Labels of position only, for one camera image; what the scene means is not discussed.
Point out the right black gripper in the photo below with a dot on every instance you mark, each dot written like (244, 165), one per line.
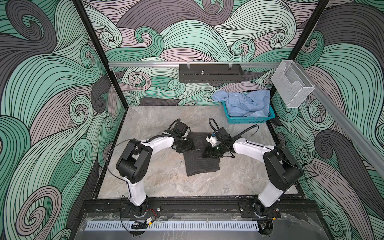
(209, 153)

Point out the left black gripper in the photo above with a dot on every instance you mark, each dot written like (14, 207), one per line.
(190, 146)

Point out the dark grey pinstripe shirt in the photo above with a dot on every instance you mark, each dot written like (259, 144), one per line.
(194, 161)

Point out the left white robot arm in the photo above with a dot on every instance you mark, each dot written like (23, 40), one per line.
(134, 162)

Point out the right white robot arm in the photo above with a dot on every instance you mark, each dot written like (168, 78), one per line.
(282, 168)

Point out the teal plastic basket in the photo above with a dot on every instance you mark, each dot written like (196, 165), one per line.
(248, 120)

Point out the light blue shirt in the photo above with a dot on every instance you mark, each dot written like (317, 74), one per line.
(253, 105)

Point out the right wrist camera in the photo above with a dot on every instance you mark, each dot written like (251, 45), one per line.
(213, 141)

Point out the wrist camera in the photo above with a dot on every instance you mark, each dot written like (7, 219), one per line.
(213, 141)
(181, 129)

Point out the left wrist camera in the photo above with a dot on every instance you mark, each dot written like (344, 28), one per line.
(181, 129)

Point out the black perforated wall tray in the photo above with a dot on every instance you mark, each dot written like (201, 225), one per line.
(212, 74)

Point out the clear plastic wall bin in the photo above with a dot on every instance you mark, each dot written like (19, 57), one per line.
(292, 83)

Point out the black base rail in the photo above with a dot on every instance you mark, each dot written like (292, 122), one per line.
(246, 206)

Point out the aluminium back rail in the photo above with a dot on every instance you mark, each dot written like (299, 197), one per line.
(152, 64)

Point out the aluminium rail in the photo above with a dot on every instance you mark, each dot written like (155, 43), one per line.
(152, 64)
(332, 98)

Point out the aluminium right rail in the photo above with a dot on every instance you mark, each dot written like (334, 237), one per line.
(332, 98)

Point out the white slotted cable duct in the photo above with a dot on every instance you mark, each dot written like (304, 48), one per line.
(175, 226)

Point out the black right corner post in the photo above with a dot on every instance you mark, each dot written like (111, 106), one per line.
(309, 27)

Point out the black corner post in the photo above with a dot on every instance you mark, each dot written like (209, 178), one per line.
(309, 27)
(95, 41)

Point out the black left corner post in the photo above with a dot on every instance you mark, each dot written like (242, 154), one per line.
(95, 41)

